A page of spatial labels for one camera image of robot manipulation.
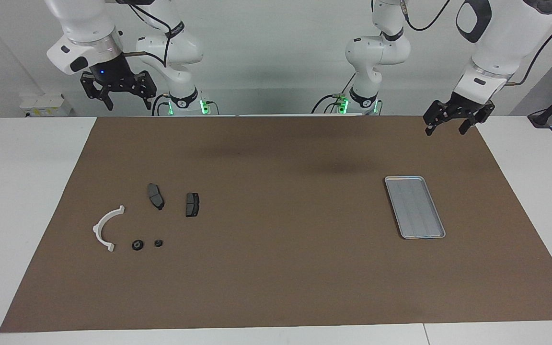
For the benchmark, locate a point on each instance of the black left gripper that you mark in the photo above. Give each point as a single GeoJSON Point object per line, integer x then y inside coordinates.
{"type": "Point", "coordinates": [464, 101]}

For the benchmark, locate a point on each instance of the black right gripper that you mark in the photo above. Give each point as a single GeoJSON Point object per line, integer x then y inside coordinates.
{"type": "Point", "coordinates": [110, 72]}

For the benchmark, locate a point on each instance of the large black bearing gear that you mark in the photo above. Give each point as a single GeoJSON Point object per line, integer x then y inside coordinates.
{"type": "Point", "coordinates": [137, 245]}

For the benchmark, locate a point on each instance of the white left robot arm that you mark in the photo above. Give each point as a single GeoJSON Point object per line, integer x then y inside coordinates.
{"type": "Point", "coordinates": [501, 38]}

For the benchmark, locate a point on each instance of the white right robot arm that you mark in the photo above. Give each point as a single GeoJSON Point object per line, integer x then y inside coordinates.
{"type": "Point", "coordinates": [84, 24]}

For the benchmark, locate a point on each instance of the silver metal tray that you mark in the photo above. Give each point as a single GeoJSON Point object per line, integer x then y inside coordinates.
{"type": "Point", "coordinates": [417, 211]}

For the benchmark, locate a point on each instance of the white background box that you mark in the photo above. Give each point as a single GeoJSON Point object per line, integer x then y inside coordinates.
{"type": "Point", "coordinates": [46, 105]}

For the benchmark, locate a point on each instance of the dark grey brake pad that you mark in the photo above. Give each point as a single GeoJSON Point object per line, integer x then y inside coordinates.
{"type": "Point", "coordinates": [192, 204]}
{"type": "Point", "coordinates": [155, 196]}

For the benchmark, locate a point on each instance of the brown table mat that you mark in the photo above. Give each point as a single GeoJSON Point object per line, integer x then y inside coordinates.
{"type": "Point", "coordinates": [276, 268]}

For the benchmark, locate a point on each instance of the white curved plastic bracket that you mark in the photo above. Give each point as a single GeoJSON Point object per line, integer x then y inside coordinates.
{"type": "Point", "coordinates": [98, 230]}

